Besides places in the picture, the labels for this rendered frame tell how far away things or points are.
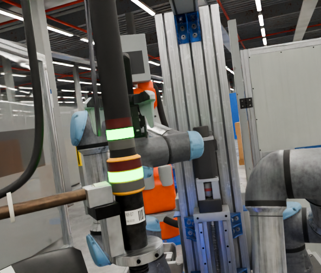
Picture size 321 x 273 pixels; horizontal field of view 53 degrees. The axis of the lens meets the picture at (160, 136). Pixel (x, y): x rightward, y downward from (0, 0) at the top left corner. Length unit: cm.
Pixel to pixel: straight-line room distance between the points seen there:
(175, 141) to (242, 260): 74
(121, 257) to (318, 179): 50
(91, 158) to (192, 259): 60
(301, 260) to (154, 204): 330
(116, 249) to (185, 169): 91
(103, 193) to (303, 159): 51
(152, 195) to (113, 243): 394
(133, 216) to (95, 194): 6
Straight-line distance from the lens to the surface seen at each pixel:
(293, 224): 118
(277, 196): 80
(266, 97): 223
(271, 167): 78
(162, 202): 438
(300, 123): 228
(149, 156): 76
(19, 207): 38
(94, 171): 111
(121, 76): 40
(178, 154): 80
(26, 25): 40
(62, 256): 58
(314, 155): 79
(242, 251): 139
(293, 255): 122
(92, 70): 42
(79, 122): 109
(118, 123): 39
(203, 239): 127
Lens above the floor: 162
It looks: 3 degrees down
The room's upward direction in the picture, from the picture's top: 8 degrees counter-clockwise
